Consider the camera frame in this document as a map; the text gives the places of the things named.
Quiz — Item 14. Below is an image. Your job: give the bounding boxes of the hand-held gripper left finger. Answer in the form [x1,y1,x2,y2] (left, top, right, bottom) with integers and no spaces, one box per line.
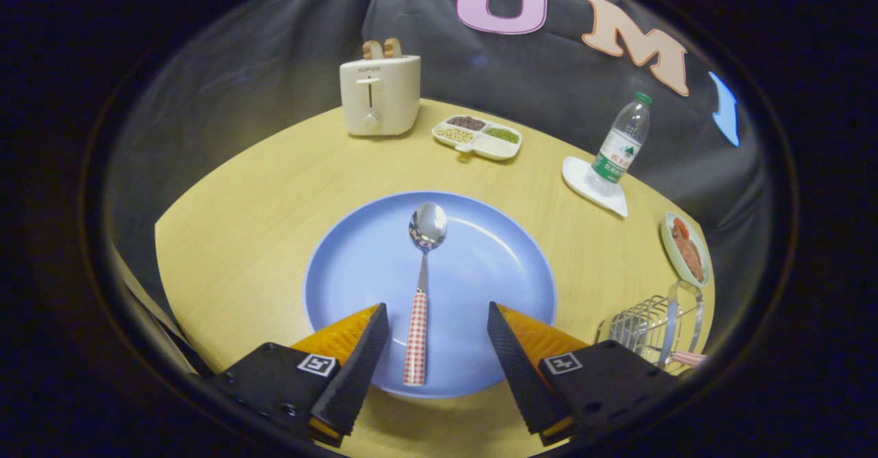
[189,302,390,447]

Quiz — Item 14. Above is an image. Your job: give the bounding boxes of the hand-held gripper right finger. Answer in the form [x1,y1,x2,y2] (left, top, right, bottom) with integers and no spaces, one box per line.
[487,301,687,446]

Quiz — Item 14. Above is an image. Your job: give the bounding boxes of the spoon with red checked handle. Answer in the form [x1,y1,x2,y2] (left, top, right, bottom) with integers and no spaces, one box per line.
[403,202,448,386]

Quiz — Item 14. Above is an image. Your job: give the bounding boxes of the blue plate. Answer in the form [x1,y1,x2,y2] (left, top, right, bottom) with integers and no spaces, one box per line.
[304,191,558,399]

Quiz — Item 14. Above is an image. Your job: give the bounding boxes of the pale green food plate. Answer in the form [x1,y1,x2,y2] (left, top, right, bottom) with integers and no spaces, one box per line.
[661,212,712,289]

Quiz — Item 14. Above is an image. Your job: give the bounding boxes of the white square coaster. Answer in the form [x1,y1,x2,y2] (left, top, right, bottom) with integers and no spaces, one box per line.
[562,156,629,218]

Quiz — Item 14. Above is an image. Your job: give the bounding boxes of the cooked meat slices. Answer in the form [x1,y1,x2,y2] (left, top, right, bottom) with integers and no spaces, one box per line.
[671,218,705,282]

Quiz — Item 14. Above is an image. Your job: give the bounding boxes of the divided white snack dish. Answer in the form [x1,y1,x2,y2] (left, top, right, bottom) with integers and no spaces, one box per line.
[431,115,523,162]

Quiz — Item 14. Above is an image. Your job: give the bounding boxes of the clear plastic water bottle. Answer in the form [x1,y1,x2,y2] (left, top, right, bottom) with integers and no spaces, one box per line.
[585,91,653,197]

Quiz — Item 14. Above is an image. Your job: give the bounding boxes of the white toaster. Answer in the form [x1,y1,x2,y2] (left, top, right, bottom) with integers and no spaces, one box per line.
[340,55,422,136]

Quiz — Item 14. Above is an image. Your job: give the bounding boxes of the metal wire cutlery basket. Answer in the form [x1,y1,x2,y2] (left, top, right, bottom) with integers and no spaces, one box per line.
[595,280,707,371]

